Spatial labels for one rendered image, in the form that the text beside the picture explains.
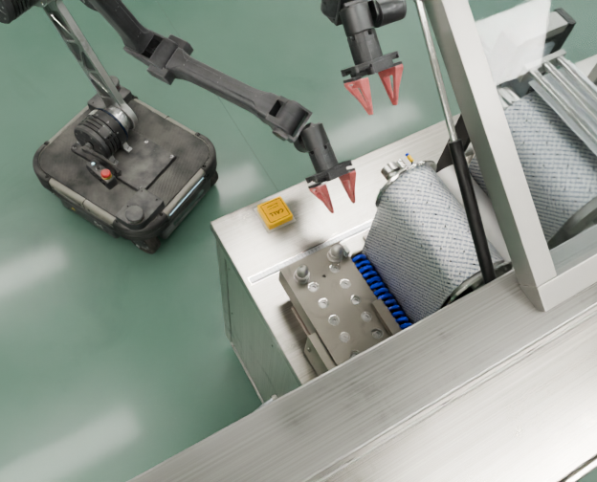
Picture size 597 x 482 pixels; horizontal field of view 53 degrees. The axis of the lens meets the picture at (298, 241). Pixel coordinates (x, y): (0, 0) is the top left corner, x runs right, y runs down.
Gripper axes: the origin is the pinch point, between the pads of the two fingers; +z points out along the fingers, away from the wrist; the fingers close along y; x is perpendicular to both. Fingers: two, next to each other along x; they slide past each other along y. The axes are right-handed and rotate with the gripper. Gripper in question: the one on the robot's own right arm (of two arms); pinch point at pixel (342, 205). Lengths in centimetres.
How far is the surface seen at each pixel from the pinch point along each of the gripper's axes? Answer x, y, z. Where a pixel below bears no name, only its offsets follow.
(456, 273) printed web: 37.0, -0.7, 15.4
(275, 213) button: -17.7, 11.0, -3.0
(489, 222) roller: 28.3, -16.8, 12.2
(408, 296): 17.2, 0.9, 21.8
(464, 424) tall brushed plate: 61, 21, 26
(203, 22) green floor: -185, -41, -95
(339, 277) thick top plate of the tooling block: 5.5, 9.6, 14.1
